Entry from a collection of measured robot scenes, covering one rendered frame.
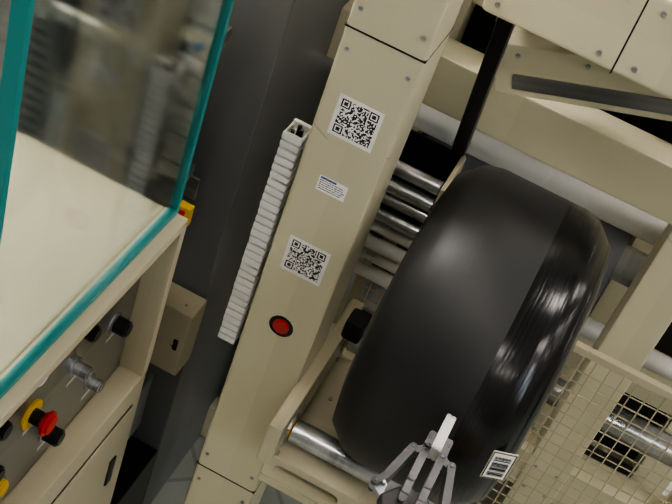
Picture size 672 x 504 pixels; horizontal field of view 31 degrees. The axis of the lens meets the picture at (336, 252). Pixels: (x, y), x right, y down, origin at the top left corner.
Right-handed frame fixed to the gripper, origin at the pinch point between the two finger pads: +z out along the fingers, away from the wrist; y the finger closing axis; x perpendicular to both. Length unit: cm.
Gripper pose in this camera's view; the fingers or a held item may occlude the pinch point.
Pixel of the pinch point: (441, 437)
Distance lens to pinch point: 181.4
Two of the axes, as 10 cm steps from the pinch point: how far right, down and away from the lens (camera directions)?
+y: -8.8, -4.5, 1.3
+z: 4.1, -6.2, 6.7
